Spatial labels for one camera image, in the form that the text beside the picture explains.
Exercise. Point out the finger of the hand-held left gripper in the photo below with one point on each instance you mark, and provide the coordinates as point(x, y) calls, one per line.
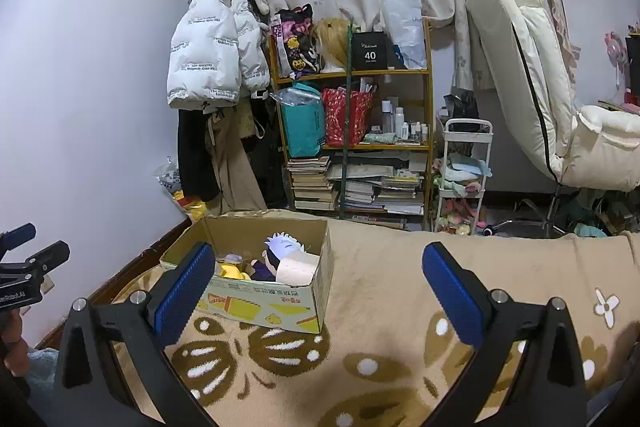
point(20, 234)
point(47, 257)

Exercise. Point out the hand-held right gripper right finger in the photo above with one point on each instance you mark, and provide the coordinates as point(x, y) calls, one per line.
point(452, 292)

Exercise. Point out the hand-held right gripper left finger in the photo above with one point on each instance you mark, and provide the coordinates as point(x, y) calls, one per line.
point(182, 292)

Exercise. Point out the yellow plush toy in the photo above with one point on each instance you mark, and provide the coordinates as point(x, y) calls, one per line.
point(232, 271)

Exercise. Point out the printed cardboard box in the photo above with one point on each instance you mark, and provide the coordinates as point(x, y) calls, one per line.
point(280, 302)

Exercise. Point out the purple haired plush doll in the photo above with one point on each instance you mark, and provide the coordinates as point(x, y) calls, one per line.
point(280, 249)

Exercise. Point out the pink swirl roll plush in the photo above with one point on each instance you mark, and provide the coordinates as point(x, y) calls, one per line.
point(300, 269)

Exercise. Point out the person's left hand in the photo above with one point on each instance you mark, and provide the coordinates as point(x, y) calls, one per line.
point(14, 352)

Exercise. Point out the beige brown printed blanket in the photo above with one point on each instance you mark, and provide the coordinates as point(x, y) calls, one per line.
point(380, 307)

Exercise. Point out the clear plastic bag of toys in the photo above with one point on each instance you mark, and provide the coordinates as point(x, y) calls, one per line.
point(175, 184)

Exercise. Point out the pile of papers and booklets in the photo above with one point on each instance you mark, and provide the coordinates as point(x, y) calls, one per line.
point(385, 192)

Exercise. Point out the beige hanging trousers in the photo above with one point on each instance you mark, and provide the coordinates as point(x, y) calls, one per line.
point(235, 177)

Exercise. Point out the black hanging coat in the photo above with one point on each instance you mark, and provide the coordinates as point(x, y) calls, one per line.
point(192, 157)

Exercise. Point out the dark hanging garment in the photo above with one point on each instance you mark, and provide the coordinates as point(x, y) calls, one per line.
point(272, 167)

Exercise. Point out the stack of old books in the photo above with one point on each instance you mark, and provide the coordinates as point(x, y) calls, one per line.
point(310, 187)

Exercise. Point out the white trolley cart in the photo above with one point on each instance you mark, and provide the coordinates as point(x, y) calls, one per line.
point(467, 124)

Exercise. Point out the cluster of white bottles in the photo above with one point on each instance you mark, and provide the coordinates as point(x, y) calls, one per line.
point(400, 122)

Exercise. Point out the dark grey bag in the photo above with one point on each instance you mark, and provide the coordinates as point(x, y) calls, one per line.
point(462, 104)

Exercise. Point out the red patterned gift bag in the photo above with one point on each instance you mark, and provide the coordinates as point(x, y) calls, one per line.
point(345, 119)

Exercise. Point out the teal shopping bag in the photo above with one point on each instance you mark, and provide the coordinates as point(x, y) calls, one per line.
point(302, 127)

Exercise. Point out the green pole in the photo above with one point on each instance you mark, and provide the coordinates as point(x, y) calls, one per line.
point(347, 117)

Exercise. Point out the yellow wooden shelf rack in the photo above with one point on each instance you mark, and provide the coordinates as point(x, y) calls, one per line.
point(380, 72)

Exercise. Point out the cream padded chair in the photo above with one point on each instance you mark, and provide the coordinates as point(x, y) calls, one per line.
point(525, 57)

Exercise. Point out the white puffer jacket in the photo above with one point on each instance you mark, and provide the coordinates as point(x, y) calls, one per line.
point(210, 47)

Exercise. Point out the black paper box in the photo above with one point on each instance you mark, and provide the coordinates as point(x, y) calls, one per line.
point(370, 52)

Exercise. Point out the white plastic bag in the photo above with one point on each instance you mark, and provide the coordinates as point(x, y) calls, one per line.
point(402, 27)

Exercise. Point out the black pink printed bag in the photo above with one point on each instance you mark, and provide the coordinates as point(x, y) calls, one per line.
point(295, 42)

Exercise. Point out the blonde wig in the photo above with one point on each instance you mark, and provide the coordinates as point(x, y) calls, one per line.
point(332, 42)

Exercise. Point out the pink desk fan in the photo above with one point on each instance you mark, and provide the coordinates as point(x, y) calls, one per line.
point(616, 49)

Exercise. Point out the dark wooden bed frame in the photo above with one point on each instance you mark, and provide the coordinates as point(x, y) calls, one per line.
point(130, 267)

